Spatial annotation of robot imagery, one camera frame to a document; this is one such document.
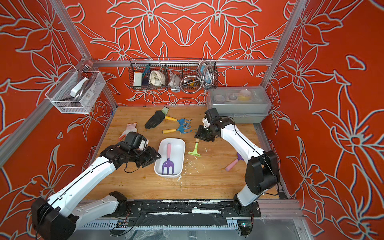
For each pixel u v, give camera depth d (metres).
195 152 0.79
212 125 0.68
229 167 0.85
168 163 0.88
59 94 0.70
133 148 0.61
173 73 0.98
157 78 0.90
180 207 0.75
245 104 1.03
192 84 0.89
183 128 1.07
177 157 0.92
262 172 0.43
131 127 1.06
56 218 0.37
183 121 1.10
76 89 0.69
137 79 0.91
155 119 1.10
